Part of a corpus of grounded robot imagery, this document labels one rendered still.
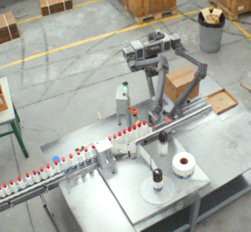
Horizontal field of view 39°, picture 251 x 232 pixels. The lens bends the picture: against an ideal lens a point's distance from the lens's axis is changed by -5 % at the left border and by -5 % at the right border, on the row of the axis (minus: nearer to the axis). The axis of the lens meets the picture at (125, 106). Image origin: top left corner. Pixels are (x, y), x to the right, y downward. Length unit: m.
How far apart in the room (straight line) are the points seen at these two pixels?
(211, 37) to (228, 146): 2.57
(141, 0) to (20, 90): 2.59
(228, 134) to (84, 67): 2.92
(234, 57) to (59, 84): 2.81
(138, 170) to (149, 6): 3.89
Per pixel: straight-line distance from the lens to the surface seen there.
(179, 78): 3.86
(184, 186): 3.30
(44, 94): 5.59
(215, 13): 5.98
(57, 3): 7.38
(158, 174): 3.02
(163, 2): 6.80
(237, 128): 3.84
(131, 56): 3.57
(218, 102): 4.06
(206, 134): 3.74
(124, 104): 3.20
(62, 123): 5.10
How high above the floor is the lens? 3.69
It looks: 46 degrees down
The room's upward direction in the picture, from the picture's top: 6 degrees counter-clockwise
